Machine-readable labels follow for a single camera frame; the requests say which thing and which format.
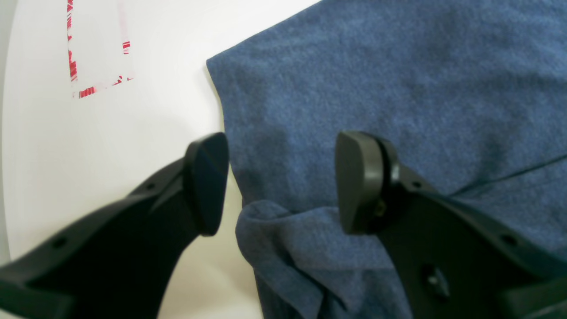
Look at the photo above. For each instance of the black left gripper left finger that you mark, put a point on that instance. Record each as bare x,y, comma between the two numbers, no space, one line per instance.
116,262

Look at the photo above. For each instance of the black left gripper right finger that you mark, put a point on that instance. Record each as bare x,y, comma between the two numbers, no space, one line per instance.
453,261

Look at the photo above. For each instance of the dark blue T-shirt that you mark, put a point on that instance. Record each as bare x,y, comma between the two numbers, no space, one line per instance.
471,93

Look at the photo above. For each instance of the red tape rectangle marking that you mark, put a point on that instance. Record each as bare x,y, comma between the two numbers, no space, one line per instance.
99,45

